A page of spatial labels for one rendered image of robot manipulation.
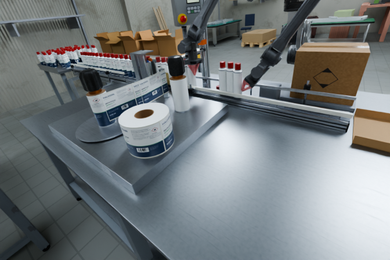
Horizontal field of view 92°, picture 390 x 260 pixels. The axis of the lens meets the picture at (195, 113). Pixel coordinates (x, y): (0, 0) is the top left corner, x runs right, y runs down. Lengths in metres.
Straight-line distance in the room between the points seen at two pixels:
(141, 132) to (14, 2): 4.73
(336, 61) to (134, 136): 1.00
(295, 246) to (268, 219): 0.08
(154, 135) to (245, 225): 0.41
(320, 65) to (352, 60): 0.13
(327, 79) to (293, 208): 0.74
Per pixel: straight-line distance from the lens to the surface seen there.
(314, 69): 1.20
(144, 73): 1.47
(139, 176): 0.72
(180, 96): 0.99
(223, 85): 1.17
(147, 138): 0.72
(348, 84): 1.22
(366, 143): 1.00
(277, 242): 0.61
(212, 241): 0.60
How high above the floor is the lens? 1.37
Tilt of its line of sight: 29 degrees down
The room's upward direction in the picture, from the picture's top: 7 degrees counter-clockwise
